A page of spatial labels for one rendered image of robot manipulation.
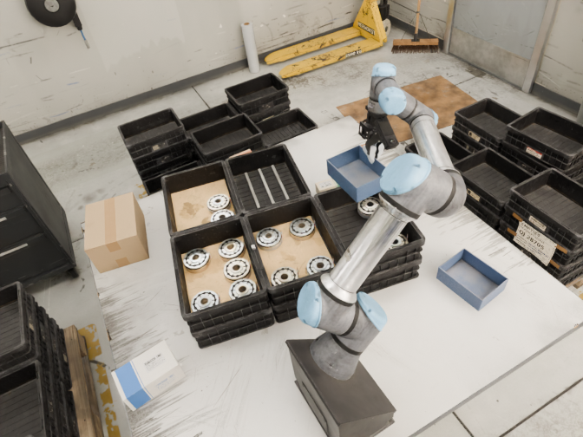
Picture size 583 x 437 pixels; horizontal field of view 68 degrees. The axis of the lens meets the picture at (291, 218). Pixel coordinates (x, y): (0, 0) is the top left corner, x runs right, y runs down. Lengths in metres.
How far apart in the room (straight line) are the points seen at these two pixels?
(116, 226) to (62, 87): 2.78
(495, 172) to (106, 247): 2.16
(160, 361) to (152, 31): 3.51
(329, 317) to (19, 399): 1.57
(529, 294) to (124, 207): 1.72
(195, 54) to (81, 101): 1.19
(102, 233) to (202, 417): 0.90
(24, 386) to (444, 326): 1.81
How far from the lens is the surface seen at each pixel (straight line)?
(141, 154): 3.09
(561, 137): 3.03
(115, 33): 4.54
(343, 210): 1.86
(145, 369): 1.64
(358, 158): 1.73
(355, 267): 1.13
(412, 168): 1.06
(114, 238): 1.98
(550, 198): 2.60
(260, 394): 1.58
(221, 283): 1.68
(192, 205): 2.02
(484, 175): 2.81
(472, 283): 1.83
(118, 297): 1.98
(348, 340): 1.28
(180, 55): 4.73
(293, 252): 1.72
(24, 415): 2.31
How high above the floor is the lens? 2.14
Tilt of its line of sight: 45 degrees down
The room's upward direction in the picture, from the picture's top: 9 degrees counter-clockwise
